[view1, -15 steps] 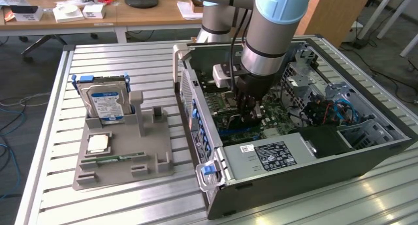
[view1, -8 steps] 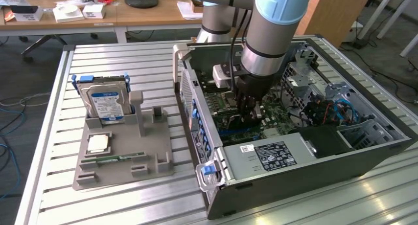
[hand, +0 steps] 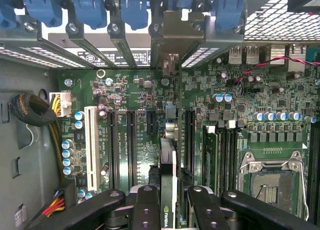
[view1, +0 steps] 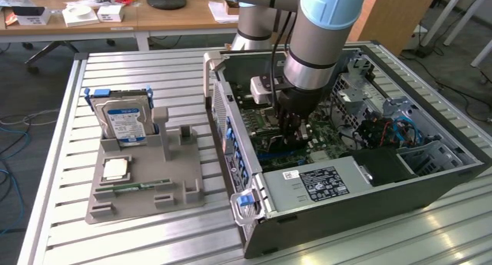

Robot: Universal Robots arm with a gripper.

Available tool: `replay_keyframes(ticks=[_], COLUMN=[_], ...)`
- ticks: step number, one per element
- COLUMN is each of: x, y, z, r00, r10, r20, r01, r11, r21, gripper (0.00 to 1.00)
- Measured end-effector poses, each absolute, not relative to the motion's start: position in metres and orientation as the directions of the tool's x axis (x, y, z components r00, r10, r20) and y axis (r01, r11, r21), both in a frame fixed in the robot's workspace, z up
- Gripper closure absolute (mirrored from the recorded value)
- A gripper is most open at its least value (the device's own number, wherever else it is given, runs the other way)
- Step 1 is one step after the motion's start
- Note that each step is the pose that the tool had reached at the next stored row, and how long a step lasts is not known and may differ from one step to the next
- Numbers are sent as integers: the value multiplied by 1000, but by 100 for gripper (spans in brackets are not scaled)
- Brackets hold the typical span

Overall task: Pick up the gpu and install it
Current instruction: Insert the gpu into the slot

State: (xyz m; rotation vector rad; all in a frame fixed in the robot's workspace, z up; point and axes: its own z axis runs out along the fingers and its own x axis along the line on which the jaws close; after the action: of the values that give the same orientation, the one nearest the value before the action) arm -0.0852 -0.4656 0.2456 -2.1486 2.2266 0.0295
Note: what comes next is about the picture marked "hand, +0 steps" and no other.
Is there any short black expansion slot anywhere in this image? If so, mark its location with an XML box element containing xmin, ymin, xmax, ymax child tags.
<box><xmin>146</xmin><ymin>109</ymin><xmax>159</xmax><ymax>136</ymax></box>

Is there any black connector with coloured wires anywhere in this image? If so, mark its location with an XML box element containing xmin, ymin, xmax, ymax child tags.
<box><xmin>41</xmin><ymin>181</ymin><xmax>77</xmax><ymax>219</ymax></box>

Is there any braided black power cable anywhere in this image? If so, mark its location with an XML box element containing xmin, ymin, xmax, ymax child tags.
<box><xmin>9</xmin><ymin>92</ymin><xmax>66</xmax><ymax>183</ymax></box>

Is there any green RAM stick with label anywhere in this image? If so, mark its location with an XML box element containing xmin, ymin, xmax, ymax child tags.
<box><xmin>201</xmin><ymin>126</ymin><xmax>219</xmax><ymax>191</ymax></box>

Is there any black open PC case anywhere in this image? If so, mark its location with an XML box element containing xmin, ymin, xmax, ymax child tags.
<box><xmin>0</xmin><ymin>0</ymin><xmax>320</xmax><ymax>230</ymax></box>

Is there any white expansion slot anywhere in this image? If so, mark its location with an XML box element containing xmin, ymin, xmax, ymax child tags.
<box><xmin>84</xmin><ymin>106</ymin><xmax>101</xmax><ymax>192</ymax></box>

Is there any long black expansion slot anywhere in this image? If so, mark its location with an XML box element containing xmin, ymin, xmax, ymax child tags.
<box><xmin>126</xmin><ymin>110</ymin><xmax>138</xmax><ymax>193</ymax></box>
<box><xmin>184</xmin><ymin>108</ymin><xmax>196</xmax><ymax>183</ymax></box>
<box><xmin>107</xmin><ymin>111</ymin><xmax>119</xmax><ymax>191</ymax></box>

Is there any green Dell motherboard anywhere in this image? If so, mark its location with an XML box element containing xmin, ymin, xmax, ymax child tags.
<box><xmin>57</xmin><ymin>43</ymin><xmax>320</xmax><ymax>225</ymax></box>

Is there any CPU socket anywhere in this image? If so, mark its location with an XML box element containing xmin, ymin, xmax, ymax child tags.
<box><xmin>238</xmin><ymin>149</ymin><xmax>310</xmax><ymax>222</ymax></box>

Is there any grey power supply unit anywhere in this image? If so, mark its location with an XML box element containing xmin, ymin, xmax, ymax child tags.
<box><xmin>0</xmin><ymin>59</ymin><xmax>61</xmax><ymax>230</ymax></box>

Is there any white motherboard power connector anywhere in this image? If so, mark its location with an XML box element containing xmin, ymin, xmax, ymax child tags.
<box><xmin>48</xmin><ymin>91</ymin><xmax>73</xmax><ymax>118</ymax></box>

